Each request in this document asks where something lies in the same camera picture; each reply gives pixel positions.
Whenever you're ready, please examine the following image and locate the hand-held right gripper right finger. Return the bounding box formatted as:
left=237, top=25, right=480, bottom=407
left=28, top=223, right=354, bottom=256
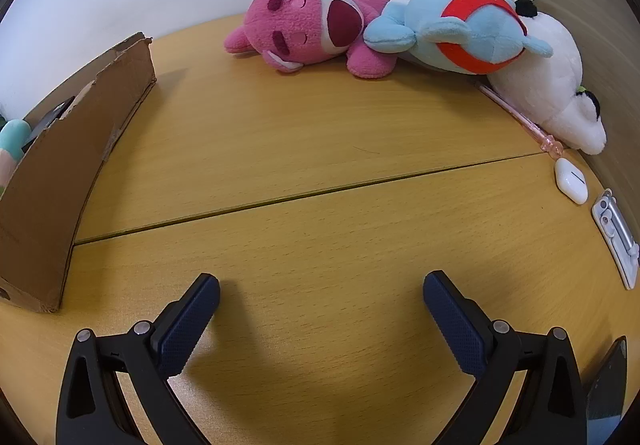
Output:
left=422, top=270, right=587, bottom=445

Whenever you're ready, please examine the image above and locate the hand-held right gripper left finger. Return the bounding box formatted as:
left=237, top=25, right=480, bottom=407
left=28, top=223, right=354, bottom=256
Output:
left=56, top=273, right=222, bottom=445

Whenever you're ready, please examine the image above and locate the cardboard box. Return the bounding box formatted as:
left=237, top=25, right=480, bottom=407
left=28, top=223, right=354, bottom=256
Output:
left=0, top=32, right=158, bottom=315

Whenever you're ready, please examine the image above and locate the wooden desktop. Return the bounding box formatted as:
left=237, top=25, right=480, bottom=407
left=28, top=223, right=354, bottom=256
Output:
left=0, top=15, right=636, bottom=445

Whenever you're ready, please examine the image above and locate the black phone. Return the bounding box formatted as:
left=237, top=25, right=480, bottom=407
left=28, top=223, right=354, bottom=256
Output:
left=582, top=336, right=628, bottom=445

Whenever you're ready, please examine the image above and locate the white earbuds case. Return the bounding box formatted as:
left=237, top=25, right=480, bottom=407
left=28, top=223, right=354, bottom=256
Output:
left=554, top=159, right=589, bottom=204

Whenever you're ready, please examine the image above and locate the pink pen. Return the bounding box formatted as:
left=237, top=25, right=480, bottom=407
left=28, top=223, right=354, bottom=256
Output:
left=477, top=84, right=566, bottom=160

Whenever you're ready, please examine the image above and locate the small black box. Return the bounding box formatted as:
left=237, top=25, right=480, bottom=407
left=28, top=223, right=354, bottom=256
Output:
left=25, top=96, right=76, bottom=146

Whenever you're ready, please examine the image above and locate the teal and pink plush toy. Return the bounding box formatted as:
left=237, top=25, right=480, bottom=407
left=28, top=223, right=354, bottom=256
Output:
left=0, top=120, right=32, bottom=198

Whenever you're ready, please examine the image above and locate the white dog plush toy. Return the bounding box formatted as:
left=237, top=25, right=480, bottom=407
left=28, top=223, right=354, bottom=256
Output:
left=487, top=0, right=607, bottom=156

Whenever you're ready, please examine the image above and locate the blue plush toy red scarf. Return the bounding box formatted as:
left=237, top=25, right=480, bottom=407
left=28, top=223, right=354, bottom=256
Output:
left=363, top=0, right=555, bottom=76

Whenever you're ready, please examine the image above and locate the pink bear plush toy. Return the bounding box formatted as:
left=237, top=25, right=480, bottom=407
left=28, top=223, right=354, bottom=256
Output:
left=222, top=0, right=392, bottom=79

